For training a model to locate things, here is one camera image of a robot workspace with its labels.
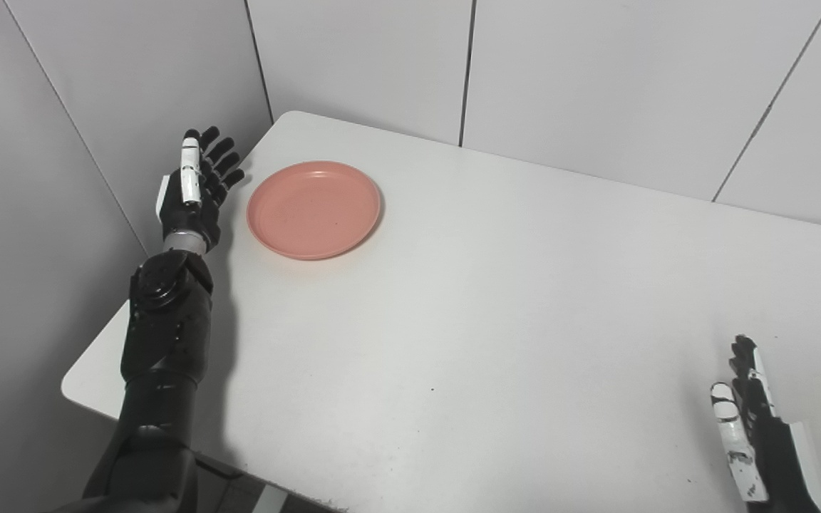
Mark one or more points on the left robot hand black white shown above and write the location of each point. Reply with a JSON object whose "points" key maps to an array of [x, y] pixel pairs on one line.
{"points": [[197, 199]]}

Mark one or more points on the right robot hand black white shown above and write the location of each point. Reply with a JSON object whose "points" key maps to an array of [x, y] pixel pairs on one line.
{"points": [[767, 442]]}

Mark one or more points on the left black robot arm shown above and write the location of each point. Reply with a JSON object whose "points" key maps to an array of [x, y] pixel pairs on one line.
{"points": [[157, 377]]}

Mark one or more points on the pink round plate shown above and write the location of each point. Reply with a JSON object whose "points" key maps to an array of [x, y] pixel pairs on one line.
{"points": [[314, 209]]}

